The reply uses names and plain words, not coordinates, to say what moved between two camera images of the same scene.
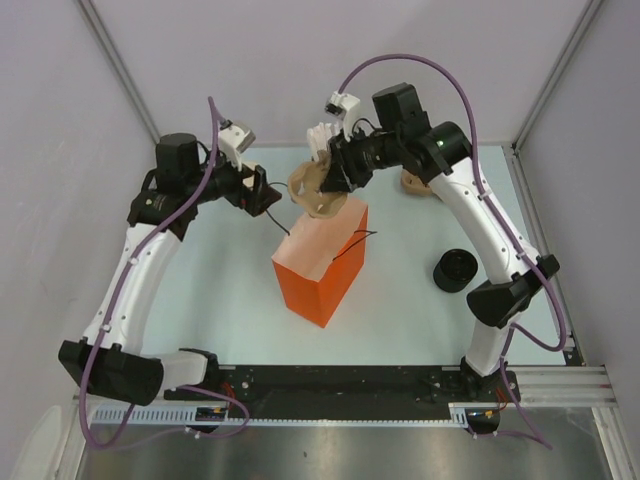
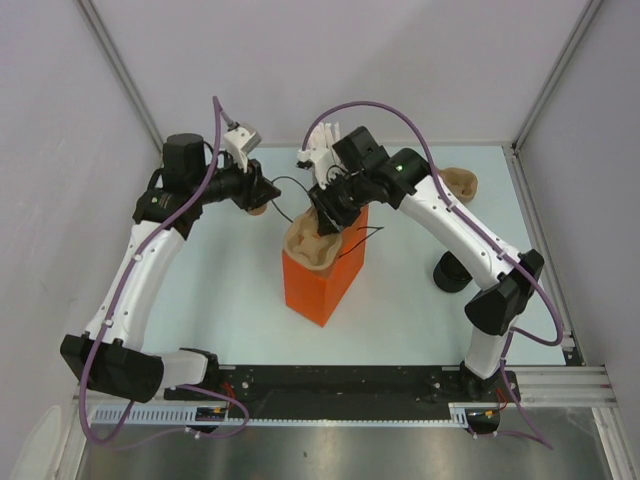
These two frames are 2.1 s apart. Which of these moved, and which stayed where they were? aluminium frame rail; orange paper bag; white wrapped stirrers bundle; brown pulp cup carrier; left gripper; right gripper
Moved: right gripper; brown pulp cup carrier
Stayed: orange paper bag; left gripper; white wrapped stirrers bundle; aluminium frame rail
